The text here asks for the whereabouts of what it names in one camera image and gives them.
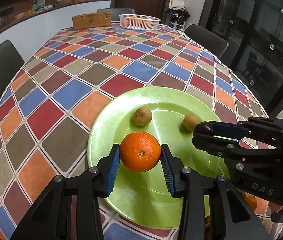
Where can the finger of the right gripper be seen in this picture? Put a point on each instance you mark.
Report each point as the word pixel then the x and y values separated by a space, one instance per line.
pixel 256 128
pixel 214 144

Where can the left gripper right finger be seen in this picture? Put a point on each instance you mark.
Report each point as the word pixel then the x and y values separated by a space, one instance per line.
pixel 230 215

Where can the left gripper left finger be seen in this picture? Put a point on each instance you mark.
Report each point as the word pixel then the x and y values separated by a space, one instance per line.
pixel 49 217

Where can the brown round fruit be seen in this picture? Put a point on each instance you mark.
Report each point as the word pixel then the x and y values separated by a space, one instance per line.
pixel 190 121
pixel 142 116

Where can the large orange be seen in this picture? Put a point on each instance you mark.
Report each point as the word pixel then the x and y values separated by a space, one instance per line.
pixel 140 152

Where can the dark plum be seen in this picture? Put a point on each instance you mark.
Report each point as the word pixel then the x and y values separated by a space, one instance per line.
pixel 205 128

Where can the right hand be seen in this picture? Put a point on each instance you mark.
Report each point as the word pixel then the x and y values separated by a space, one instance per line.
pixel 275 207

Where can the right side orange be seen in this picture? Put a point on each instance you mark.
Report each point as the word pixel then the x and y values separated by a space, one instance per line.
pixel 252 202

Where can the colourful checked tablecloth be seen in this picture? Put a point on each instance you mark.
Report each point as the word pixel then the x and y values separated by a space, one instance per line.
pixel 74 98

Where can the green plate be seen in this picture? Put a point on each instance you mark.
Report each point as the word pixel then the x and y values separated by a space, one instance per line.
pixel 143 197

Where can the dark chair right side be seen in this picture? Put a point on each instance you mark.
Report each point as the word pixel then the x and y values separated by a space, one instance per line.
pixel 207 39

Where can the dark chair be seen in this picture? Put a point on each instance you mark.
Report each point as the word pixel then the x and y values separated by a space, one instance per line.
pixel 10 63
pixel 207 39

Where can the white fruit basket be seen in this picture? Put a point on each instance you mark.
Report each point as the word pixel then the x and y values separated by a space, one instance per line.
pixel 138 22

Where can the dark chair far end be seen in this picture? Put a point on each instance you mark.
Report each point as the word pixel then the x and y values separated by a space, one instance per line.
pixel 117 11

